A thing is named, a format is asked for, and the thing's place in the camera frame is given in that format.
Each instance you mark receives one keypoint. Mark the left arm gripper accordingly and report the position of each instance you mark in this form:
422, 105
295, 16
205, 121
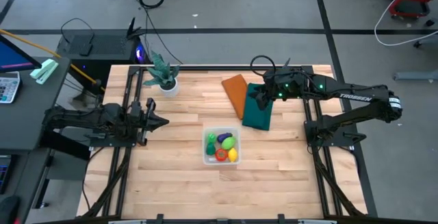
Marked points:
147, 121

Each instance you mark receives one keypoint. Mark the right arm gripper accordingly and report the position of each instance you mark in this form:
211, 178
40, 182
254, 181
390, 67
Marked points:
275, 88

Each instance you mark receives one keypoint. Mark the light green toy lime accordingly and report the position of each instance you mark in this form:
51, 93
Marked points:
228, 143

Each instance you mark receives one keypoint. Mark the bright green toy pepper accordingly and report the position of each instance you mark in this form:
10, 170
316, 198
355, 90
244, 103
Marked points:
212, 138

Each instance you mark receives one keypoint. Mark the dark green toy avocado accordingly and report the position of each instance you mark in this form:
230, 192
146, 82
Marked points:
210, 149

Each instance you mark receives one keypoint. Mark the yellow toy lemon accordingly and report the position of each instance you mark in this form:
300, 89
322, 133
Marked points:
233, 155

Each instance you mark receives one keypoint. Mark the red toy tomato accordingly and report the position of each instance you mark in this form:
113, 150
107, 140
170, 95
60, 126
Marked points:
221, 155

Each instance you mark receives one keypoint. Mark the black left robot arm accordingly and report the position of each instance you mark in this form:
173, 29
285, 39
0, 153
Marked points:
85, 118

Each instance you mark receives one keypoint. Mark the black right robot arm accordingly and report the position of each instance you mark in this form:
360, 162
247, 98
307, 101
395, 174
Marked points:
342, 95

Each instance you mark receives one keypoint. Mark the clear plastic tupperware container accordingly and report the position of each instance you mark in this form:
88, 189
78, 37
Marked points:
206, 162

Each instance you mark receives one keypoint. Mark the teal folded cloth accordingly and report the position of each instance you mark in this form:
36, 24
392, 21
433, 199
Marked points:
256, 118

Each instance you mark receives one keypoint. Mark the orange folded cloth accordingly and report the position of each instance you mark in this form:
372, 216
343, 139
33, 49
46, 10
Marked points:
236, 94

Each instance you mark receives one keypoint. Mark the white plant pot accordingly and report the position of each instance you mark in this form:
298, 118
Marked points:
170, 92

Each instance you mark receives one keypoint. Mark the green snake plant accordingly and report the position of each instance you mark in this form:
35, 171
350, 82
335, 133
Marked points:
162, 71

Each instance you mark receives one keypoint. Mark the black computer tower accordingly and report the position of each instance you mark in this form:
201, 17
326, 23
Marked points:
102, 46

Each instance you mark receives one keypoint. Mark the small black box device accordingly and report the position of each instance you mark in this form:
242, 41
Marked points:
85, 49

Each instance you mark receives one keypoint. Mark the mint green stapler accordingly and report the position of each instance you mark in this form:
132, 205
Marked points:
44, 70

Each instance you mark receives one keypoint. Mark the dark grey desk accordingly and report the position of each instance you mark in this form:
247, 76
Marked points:
34, 100

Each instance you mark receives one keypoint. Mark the grey desk calculator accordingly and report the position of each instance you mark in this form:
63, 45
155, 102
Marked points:
8, 87

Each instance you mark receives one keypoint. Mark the blue screen desktop monitor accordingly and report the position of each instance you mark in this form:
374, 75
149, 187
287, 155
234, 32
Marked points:
13, 58

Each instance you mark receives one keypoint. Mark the black keyboard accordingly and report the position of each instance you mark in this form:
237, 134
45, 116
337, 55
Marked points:
3, 174

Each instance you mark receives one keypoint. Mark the black aluminium table frame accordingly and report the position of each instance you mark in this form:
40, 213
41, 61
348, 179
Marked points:
212, 68

